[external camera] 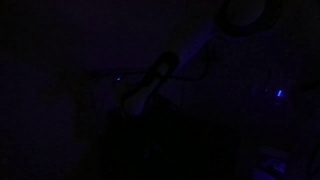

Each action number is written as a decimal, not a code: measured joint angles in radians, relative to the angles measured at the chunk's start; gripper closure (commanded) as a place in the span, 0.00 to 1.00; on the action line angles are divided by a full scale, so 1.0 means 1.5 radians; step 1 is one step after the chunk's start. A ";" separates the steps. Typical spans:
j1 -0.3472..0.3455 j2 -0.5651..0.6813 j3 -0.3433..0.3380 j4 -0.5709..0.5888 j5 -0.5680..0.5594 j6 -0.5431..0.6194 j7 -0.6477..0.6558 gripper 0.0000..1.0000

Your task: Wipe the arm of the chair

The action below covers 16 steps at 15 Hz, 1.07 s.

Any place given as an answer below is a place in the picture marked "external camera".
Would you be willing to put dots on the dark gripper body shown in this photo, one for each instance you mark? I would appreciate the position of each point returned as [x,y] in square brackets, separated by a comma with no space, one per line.
[136,103]

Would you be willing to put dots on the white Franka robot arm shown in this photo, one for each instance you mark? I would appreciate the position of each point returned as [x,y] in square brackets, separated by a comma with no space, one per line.
[160,71]

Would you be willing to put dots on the device with blue indicator light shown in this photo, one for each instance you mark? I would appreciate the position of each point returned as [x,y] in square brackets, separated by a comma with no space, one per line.
[279,93]

